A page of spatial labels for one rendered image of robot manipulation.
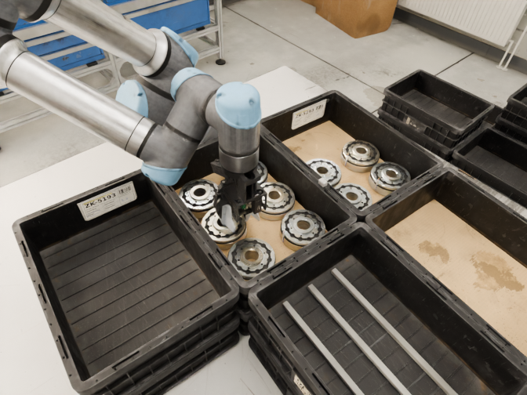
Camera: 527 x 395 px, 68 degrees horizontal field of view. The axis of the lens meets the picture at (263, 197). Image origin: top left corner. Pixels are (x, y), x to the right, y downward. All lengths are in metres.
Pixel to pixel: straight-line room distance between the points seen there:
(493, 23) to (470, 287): 2.97
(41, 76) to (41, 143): 1.94
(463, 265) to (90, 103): 0.84
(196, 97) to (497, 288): 0.74
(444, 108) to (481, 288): 1.28
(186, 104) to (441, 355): 0.67
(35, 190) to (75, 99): 0.61
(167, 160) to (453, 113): 1.61
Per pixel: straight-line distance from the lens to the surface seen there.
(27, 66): 0.80
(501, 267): 1.04
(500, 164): 2.10
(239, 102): 0.64
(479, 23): 3.78
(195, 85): 0.72
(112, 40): 0.94
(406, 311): 0.88
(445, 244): 1.01
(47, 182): 1.34
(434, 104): 2.12
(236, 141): 0.67
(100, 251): 0.95
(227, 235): 0.88
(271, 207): 0.93
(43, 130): 2.81
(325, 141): 1.17
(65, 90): 0.77
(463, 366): 0.87
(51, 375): 0.99
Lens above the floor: 1.56
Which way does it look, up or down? 48 degrees down
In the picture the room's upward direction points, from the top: 3 degrees clockwise
